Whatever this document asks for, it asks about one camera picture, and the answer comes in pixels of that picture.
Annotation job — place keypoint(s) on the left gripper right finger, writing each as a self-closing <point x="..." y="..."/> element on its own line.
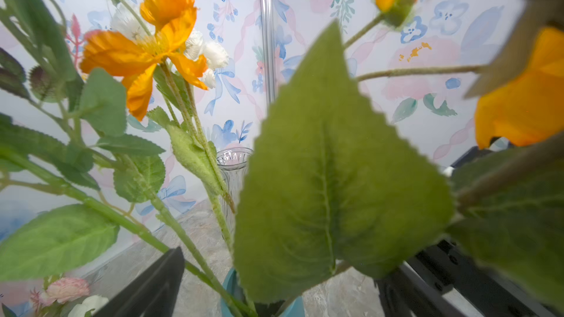
<point x="404" y="293"/>

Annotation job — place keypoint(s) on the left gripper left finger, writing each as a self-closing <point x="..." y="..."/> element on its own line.
<point x="153" y="293"/>

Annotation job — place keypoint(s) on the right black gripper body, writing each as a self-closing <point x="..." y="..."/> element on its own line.
<point x="504" y="253"/>

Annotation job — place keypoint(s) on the white rose bud stem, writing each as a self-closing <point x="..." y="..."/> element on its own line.
<point x="89" y="306"/>

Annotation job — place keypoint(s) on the clear glass vase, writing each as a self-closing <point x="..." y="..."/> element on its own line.
<point x="233" y="165"/>

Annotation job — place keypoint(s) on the orange poppy flower stem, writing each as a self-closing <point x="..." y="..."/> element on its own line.
<point x="162" y="59"/>

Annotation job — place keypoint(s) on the pink bud flower stem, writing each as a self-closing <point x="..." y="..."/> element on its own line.
<point x="60" y="290"/>

